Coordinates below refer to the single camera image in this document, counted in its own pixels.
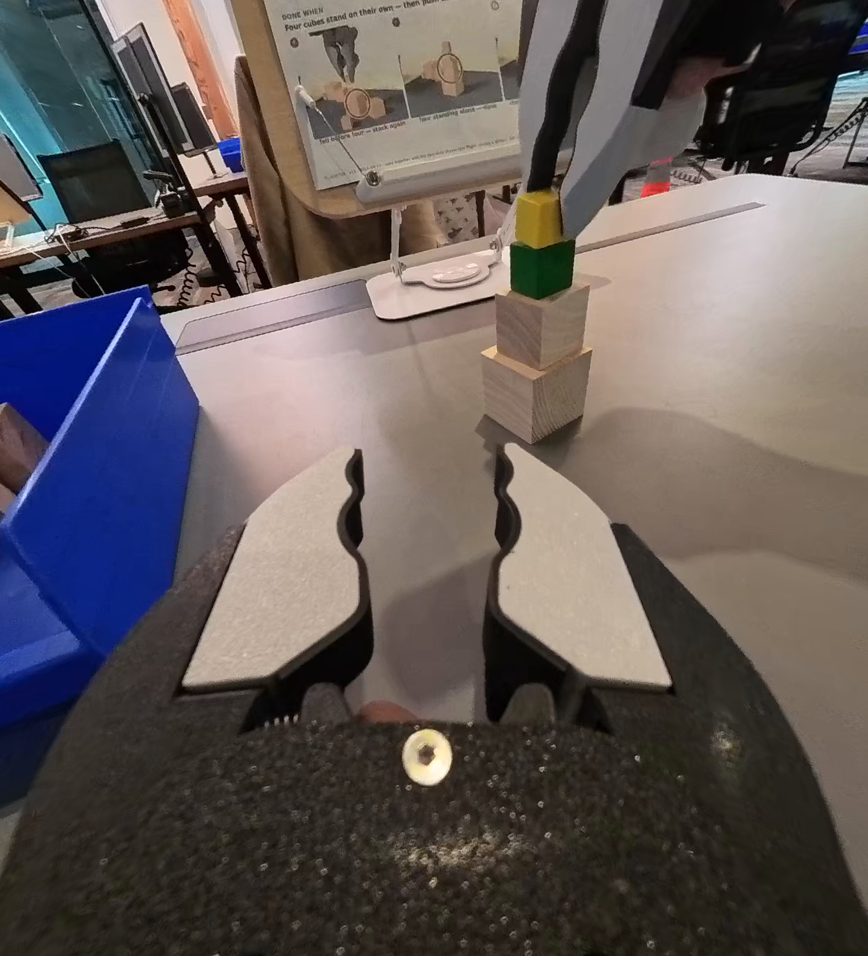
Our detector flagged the black office chair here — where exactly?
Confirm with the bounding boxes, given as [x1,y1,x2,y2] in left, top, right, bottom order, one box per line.
[703,0,838,173]
[36,138,190,294]

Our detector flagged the medium plain wooden cube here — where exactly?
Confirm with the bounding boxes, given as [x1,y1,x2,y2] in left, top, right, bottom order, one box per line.
[495,282,592,370]

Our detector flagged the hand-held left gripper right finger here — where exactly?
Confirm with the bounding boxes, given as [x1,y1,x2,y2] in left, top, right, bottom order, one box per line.
[482,443,675,696]

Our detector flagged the small computer monitor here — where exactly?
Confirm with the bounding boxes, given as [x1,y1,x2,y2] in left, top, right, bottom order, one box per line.
[171,82,218,158]

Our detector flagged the wooden desk with black frame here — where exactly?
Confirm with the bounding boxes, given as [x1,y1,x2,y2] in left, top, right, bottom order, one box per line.
[0,170,251,318]

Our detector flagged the yellow wooden cube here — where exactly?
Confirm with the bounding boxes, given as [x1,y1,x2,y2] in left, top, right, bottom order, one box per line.
[517,190,563,247]

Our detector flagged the light plywood board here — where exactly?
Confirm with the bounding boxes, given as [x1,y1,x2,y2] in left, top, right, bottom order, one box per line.
[231,0,532,219]

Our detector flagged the printed white cloth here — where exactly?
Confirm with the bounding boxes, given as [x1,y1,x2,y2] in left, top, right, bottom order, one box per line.
[432,190,513,247]

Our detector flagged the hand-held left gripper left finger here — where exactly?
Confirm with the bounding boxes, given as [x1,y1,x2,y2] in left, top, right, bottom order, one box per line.
[178,447,375,699]

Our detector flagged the instruction sheet in clear holder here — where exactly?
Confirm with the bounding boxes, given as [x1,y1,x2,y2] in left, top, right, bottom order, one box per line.
[262,0,524,191]

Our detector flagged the brown fabric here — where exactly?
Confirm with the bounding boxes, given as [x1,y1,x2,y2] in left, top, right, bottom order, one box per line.
[234,56,480,288]

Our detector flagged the large computer monitor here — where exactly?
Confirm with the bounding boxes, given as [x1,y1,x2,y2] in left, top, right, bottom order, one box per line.
[109,22,190,154]

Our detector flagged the green wooden cube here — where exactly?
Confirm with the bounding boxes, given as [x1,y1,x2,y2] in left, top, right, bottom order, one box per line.
[510,238,577,300]

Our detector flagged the large plain wooden cube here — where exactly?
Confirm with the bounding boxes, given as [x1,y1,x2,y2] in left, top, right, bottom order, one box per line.
[481,345,594,445]

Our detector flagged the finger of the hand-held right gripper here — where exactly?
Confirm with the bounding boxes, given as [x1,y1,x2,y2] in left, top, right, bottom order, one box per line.
[558,0,705,234]
[519,0,608,195]

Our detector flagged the large blue plastic bin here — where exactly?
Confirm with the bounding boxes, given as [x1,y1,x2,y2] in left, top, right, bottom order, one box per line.
[0,286,202,751]

